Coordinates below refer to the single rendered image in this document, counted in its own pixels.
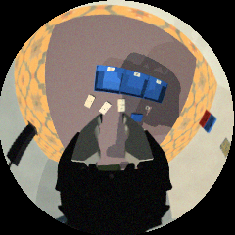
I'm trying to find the small blue block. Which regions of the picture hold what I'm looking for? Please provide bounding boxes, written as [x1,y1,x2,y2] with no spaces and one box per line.
[131,113,143,121]

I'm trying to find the blue rack of bins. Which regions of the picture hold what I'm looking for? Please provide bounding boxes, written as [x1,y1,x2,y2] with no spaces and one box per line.
[94,65,168,103]

